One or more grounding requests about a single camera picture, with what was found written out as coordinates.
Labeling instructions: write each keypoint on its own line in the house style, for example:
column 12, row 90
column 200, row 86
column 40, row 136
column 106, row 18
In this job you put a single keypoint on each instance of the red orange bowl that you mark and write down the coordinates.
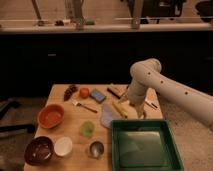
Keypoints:
column 50, row 116

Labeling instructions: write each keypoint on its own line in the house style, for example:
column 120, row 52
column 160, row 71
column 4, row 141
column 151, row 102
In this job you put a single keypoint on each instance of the dark brown brush block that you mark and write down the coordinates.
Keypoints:
column 115, row 91

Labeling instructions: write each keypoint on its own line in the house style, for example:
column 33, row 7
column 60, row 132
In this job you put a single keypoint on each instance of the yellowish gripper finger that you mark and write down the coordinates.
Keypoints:
column 141, row 113

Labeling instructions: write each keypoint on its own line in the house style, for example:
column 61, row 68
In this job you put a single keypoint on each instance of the small metal cup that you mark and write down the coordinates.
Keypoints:
column 96, row 149

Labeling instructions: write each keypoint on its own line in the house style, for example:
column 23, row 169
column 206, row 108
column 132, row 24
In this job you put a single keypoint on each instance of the dark maroon bowl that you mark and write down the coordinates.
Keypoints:
column 39, row 151

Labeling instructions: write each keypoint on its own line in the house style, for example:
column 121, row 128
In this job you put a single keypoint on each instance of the green plastic cup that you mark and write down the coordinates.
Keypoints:
column 87, row 129

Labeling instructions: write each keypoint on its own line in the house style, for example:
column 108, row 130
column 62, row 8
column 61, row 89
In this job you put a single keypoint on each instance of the light blue towel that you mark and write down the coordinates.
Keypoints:
column 108, row 114

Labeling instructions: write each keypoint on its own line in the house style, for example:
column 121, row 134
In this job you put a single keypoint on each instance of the bunch of dark grapes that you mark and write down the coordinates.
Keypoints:
column 70, row 91

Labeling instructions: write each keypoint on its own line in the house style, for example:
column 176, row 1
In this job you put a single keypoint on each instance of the blue sponge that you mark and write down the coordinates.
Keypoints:
column 98, row 96

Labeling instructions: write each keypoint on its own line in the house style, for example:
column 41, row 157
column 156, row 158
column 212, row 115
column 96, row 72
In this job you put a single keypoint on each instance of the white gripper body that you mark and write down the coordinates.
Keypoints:
column 136, row 93

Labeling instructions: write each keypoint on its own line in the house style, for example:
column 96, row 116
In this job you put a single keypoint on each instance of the green plastic tray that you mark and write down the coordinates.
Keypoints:
column 144, row 145

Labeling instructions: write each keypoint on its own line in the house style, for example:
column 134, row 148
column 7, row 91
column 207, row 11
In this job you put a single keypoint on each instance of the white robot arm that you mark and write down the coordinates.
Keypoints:
column 146, row 74

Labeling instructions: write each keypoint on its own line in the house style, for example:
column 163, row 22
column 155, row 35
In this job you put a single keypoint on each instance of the small white bowl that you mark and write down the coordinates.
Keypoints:
column 63, row 146

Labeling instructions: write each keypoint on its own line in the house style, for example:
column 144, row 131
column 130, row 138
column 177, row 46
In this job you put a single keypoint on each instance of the white handled knife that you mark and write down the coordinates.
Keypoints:
column 151, row 104

